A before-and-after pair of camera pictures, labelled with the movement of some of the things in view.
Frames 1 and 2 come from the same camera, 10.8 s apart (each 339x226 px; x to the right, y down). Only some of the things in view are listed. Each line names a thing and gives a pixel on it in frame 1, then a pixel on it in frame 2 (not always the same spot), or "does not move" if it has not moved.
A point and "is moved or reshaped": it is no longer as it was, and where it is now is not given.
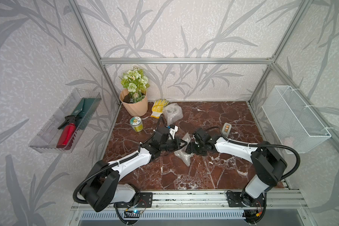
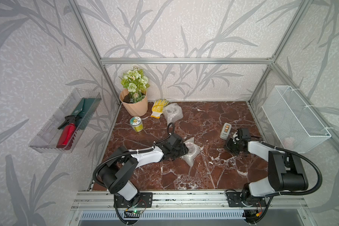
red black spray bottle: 68,127 does not move
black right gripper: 189,149 to 227,146
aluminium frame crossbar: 186,61 does not move
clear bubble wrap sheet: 182,154 is moved or reshaped
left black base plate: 141,200 does not move
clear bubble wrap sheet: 172,113 does not move
